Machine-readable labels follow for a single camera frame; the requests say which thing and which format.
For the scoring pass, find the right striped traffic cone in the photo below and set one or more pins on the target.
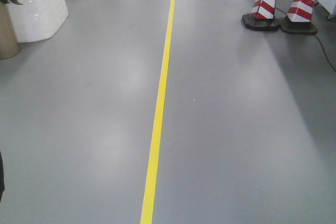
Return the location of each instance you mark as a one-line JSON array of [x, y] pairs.
[[298, 18]]

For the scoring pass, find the left striped traffic cone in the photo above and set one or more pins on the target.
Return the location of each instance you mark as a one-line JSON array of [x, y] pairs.
[[262, 16]]

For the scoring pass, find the striped traffic cone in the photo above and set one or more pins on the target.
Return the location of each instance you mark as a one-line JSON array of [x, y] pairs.
[[298, 18], [262, 16]]

